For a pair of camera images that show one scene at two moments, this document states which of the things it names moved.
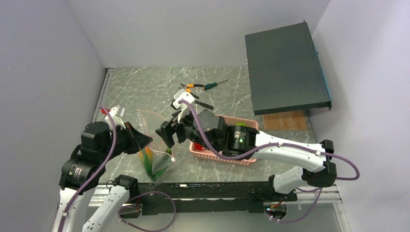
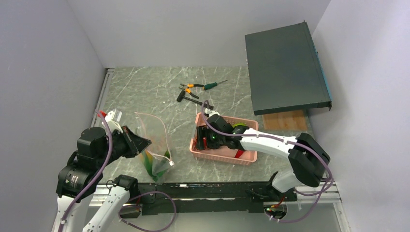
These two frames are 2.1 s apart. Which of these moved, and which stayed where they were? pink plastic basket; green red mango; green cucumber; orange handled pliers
Moved: green cucumber
Stayed: orange handled pliers; green red mango; pink plastic basket
